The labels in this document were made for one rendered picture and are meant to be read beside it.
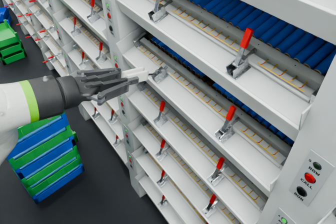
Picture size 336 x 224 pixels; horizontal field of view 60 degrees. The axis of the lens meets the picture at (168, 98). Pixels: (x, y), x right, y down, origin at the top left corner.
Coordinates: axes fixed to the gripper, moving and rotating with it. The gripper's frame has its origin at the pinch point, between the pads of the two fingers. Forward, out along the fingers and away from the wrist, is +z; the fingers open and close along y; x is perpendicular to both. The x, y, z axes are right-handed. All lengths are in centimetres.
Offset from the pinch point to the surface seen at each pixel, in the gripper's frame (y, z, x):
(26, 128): -49, -20, -51
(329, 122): 45.7, 1.9, 19.1
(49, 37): -141, 21, -57
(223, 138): 27.6, 7.1, -2.2
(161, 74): 1.0, 8.5, -1.1
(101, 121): -64, 24, -77
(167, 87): 4.6, 8.1, -3.2
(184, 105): 12.9, 7.8, -3.3
